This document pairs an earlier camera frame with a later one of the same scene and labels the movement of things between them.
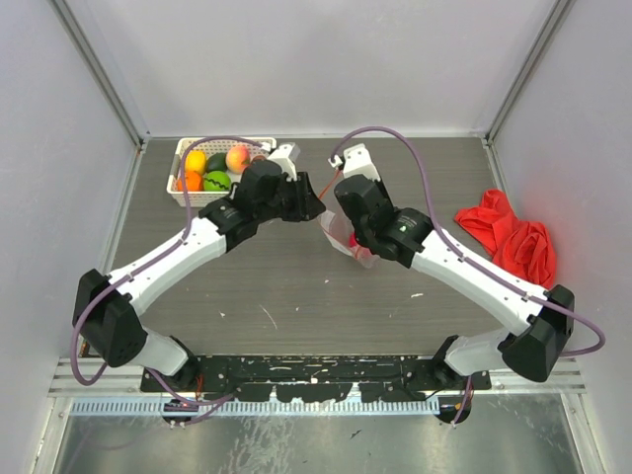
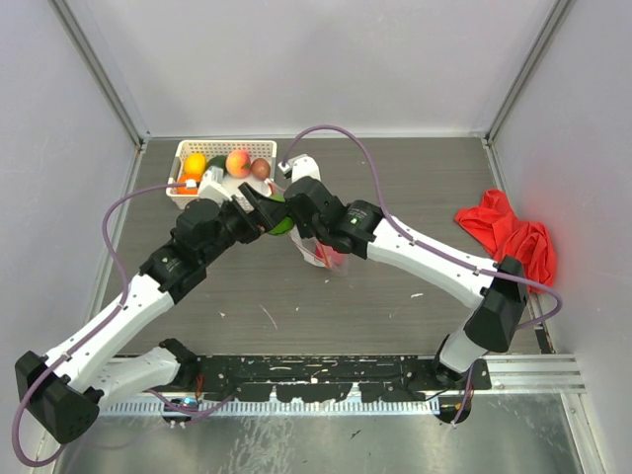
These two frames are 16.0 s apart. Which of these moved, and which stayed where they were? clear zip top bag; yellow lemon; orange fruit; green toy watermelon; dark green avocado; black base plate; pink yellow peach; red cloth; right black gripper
Moved: green toy watermelon; clear zip top bag; right black gripper
Stayed: yellow lemon; orange fruit; pink yellow peach; black base plate; red cloth; dark green avocado
